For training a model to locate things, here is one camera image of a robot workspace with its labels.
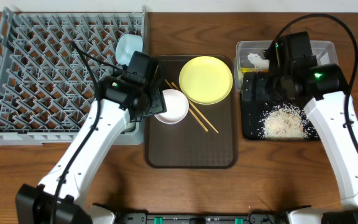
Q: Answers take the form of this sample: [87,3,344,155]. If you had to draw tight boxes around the white pink shallow bowl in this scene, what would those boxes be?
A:
[155,89,189,124]

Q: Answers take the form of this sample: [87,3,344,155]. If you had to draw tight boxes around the rice and food scraps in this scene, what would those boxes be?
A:
[257,103,310,140]

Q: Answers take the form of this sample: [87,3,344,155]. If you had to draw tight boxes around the white tissue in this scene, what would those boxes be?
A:
[247,53,269,70]

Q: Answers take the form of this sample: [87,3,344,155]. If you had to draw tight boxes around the yellow orange snack wrapper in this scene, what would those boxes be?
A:
[240,67,269,73]

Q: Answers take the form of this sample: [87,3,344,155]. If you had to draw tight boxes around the light blue bowl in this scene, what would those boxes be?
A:
[115,34,143,65]

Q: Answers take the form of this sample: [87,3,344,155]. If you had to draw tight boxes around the pale green cup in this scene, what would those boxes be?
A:
[122,122,136,133]

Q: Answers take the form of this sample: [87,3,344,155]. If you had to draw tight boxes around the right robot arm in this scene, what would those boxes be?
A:
[269,64,358,223]

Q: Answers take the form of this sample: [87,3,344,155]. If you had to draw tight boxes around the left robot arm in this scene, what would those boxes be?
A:
[15,75,167,223]

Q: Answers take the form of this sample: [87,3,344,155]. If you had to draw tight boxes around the clear plastic waste bin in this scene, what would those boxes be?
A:
[234,40,339,91]

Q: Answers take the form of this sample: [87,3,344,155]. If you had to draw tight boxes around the grey plastic dishwasher rack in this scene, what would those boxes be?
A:
[0,8,150,146]

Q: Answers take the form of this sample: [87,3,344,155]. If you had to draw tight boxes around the wooden chopstick lower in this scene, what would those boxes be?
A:
[164,79,208,132]

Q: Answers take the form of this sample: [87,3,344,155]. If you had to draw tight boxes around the wooden chopstick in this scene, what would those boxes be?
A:
[170,82,219,133]
[164,79,208,132]

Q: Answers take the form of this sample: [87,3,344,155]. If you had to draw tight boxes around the black rectangular tray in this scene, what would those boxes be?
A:
[240,72,319,141]

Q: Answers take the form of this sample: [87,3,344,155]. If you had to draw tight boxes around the wooden chopstick upper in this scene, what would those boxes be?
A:
[170,82,219,133]

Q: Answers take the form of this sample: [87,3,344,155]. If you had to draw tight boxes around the dark brown serving tray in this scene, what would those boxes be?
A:
[145,55,238,169]

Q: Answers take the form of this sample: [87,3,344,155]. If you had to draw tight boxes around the yellow round plate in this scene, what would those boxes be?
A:
[178,56,233,105]

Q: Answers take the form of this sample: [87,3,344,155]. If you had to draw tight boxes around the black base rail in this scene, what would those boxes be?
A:
[88,203,291,224]

